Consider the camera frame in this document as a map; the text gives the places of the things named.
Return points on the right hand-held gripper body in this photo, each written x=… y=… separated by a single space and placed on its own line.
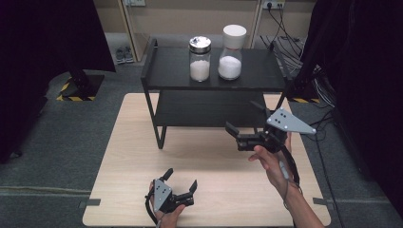
x=286 y=122

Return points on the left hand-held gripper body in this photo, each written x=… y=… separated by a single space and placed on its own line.
x=162 y=194

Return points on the glass jar with white lid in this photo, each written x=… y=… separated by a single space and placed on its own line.
x=232 y=53

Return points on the glass jar with silver lid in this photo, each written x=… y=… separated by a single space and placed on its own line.
x=200 y=60

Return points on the black two-tier shelf rack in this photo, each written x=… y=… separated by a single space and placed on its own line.
x=177 y=68

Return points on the person's left hand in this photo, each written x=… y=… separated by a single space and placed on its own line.
x=169 y=218

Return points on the person's right hand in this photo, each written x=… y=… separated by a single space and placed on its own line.
x=274 y=167

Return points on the yellow-black striped stand base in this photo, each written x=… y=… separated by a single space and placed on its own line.
x=83 y=87
x=304 y=100

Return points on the grey tape strip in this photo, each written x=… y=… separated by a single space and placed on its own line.
x=90 y=202
x=321 y=202

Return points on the black curtain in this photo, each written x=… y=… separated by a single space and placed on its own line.
x=38 y=57
x=367 y=79

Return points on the grey shoe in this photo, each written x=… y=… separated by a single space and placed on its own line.
x=119 y=56
x=128 y=54

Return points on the white wall socket with plugs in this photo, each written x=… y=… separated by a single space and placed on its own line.
x=274 y=3

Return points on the beige wooden cabinet frame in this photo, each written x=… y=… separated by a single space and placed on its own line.
x=133 y=28

